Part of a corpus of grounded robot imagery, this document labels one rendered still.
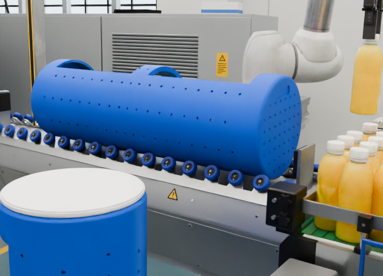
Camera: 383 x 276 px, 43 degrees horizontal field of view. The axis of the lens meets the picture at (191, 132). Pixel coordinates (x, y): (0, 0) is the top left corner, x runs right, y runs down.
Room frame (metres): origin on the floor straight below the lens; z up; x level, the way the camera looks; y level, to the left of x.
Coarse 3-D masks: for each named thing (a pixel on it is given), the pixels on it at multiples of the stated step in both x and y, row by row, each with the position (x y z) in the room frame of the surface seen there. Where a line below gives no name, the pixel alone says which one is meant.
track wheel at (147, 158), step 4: (148, 152) 1.43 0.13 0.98; (144, 156) 1.42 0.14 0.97; (148, 156) 1.42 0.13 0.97; (152, 156) 1.41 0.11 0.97; (144, 160) 1.41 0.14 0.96; (148, 160) 1.41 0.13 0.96; (152, 160) 1.40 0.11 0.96; (144, 164) 1.41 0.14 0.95; (148, 164) 1.40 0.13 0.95; (152, 164) 1.41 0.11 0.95
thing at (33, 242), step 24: (0, 216) 0.84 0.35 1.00; (24, 216) 0.80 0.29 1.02; (96, 216) 0.80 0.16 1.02; (120, 216) 0.83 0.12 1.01; (144, 216) 0.90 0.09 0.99; (24, 240) 0.79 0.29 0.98; (48, 240) 0.78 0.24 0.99; (72, 240) 0.78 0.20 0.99; (96, 240) 0.80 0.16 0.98; (120, 240) 0.83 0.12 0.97; (144, 240) 0.90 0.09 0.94; (24, 264) 0.80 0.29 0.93; (48, 264) 0.78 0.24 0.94; (72, 264) 0.78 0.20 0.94; (96, 264) 0.80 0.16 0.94; (120, 264) 0.83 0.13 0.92; (144, 264) 0.90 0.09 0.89
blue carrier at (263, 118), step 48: (48, 96) 1.61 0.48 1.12; (96, 96) 1.50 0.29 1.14; (144, 96) 1.40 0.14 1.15; (192, 96) 1.31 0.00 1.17; (240, 96) 1.24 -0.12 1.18; (288, 96) 1.32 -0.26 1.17; (144, 144) 1.41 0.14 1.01; (192, 144) 1.30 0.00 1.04; (240, 144) 1.20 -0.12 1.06; (288, 144) 1.33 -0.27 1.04
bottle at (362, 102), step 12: (360, 48) 1.26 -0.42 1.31; (372, 48) 1.24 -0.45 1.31; (360, 60) 1.24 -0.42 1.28; (372, 60) 1.23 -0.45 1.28; (360, 72) 1.24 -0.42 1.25; (372, 72) 1.23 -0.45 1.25; (360, 84) 1.24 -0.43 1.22; (372, 84) 1.23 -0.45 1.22; (360, 96) 1.24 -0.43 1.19; (372, 96) 1.23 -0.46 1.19; (360, 108) 1.23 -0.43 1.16; (372, 108) 1.23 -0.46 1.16
